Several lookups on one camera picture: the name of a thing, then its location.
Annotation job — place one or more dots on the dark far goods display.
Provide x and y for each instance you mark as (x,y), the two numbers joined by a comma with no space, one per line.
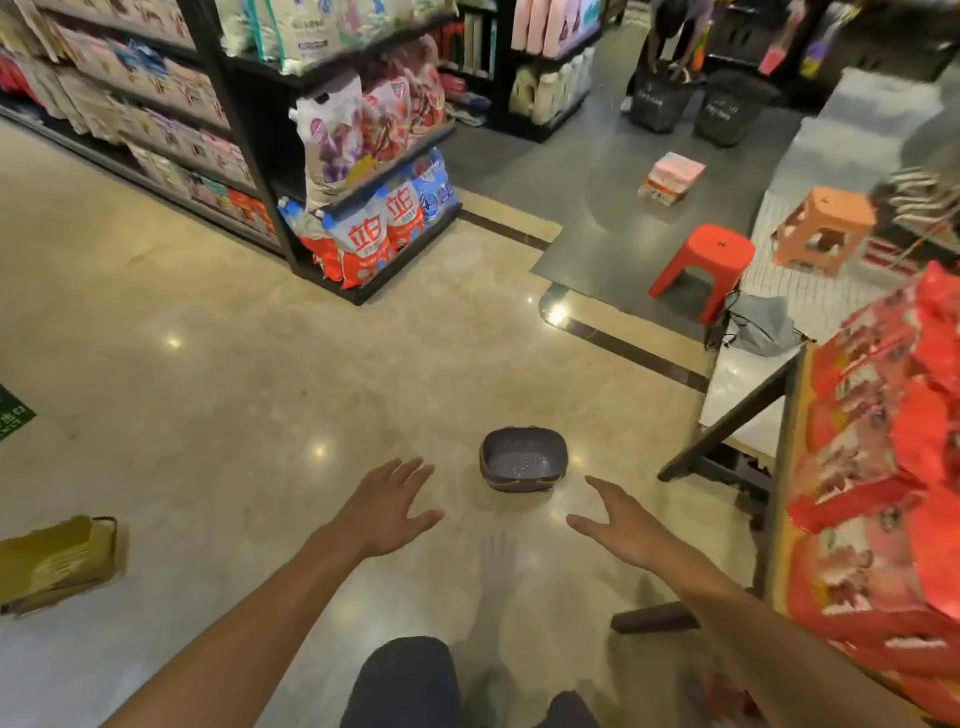
(862,45)

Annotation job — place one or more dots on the yellow rectangular basket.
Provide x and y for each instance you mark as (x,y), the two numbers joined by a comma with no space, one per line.
(52,562)

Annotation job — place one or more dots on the red snack packets pile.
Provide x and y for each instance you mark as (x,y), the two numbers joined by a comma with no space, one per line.
(877,487)

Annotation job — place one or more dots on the black shopping crate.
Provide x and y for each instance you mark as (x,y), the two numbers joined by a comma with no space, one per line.
(731,112)
(660,105)

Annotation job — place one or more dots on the person's left hand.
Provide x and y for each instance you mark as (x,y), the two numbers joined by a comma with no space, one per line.
(382,517)

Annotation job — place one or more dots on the red plastic stool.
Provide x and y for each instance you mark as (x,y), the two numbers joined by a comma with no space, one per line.
(709,247)

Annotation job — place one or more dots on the metal rack display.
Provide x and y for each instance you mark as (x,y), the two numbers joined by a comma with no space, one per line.
(919,202)

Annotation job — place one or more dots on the purple oval basket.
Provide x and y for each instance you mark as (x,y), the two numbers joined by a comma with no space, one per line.
(523,457)

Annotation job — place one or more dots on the person's dark shorts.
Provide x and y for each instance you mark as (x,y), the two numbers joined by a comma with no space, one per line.
(405,686)

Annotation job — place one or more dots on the person's left forearm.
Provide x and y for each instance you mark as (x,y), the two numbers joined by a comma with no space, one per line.
(240,652)

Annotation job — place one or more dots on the far stocked shelving unit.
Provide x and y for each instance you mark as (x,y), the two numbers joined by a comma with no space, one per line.
(551,90)

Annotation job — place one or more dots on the row of detergent bags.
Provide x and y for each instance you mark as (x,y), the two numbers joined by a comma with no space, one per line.
(360,240)

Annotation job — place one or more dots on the white low platform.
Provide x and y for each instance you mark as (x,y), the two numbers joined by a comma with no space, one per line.
(825,300)

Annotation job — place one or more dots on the pink white box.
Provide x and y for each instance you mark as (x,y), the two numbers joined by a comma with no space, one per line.
(673,178)

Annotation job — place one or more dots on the green arrow floor sticker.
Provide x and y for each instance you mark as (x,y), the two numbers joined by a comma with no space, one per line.
(13,416)

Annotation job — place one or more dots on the person's right hand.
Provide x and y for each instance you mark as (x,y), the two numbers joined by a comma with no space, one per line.
(641,540)

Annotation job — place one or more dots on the rows of small colourful packets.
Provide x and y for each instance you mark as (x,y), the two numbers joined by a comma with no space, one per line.
(150,124)

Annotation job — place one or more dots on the grey cloth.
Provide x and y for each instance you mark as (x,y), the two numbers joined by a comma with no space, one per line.
(761,330)

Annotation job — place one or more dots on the black goods shelving unit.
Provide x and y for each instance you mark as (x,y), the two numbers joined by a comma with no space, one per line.
(247,146)

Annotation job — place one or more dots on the row of large white bags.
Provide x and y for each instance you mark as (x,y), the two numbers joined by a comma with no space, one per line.
(300,34)

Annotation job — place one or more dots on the black display table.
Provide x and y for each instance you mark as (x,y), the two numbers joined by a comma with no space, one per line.
(720,442)

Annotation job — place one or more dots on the orange plastic stool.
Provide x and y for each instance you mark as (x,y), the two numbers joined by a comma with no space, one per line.
(825,206)

